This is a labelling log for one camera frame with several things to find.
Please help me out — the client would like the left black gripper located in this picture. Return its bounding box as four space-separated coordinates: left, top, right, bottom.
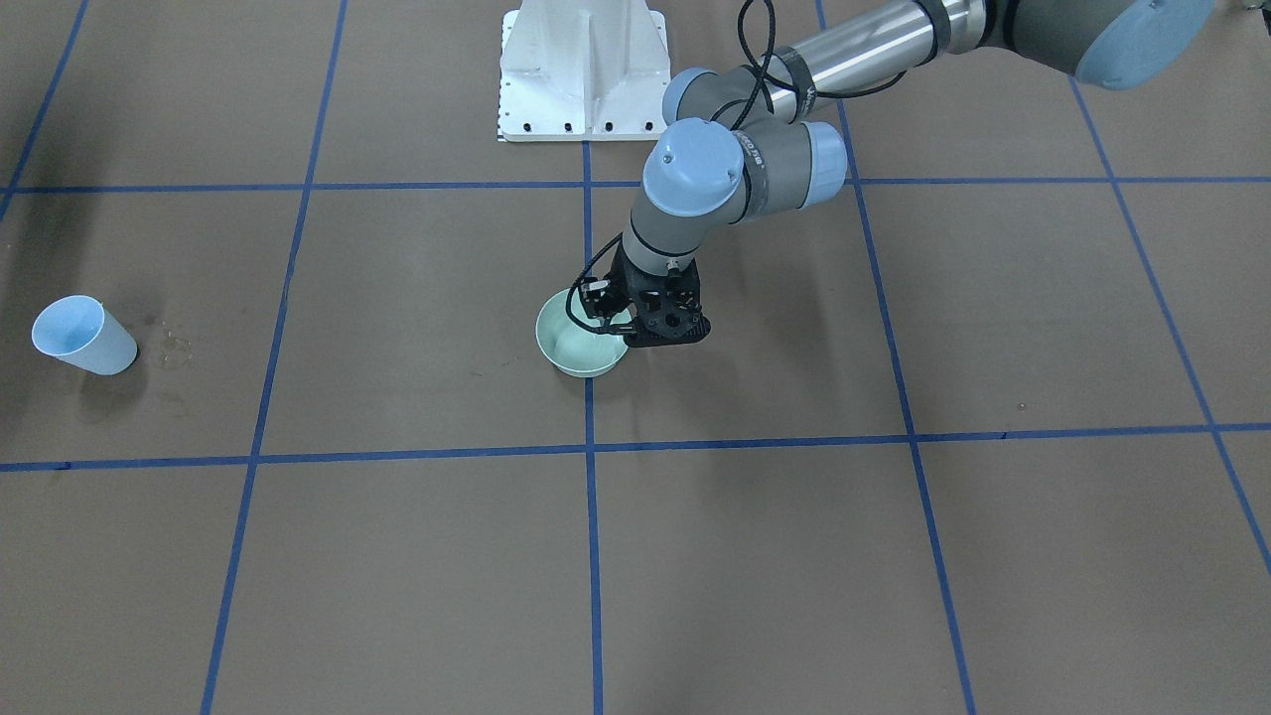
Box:
608 246 702 317

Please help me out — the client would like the green ceramic bowl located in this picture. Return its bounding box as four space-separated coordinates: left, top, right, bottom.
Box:
535 290 630 378

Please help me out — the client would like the light blue plastic cup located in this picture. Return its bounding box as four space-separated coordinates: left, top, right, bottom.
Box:
31 295 139 376

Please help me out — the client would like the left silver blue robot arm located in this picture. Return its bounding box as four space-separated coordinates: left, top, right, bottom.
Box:
569 1 1213 335

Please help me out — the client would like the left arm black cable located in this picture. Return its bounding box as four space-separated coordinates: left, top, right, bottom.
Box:
564 0 910 334

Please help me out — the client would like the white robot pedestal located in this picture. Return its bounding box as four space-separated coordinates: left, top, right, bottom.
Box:
496 1 671 142

